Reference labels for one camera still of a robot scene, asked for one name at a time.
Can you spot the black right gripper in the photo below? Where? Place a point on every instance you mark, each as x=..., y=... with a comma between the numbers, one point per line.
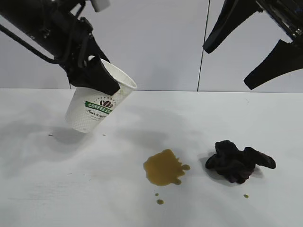
x=284, y=16

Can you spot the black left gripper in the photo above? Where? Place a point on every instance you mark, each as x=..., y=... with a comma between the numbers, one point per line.
x=75, y=42

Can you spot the white paper coffee cup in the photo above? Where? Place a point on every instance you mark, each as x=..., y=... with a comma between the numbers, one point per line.
x=94, y=118

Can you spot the black cloth rag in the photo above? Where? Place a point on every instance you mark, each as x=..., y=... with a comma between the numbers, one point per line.
x=227, y=163

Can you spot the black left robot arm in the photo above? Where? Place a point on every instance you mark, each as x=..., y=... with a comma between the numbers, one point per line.
x=28, y=19

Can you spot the brown coffee spill puddle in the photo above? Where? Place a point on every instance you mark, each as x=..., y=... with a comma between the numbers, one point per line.
x=163, y=170

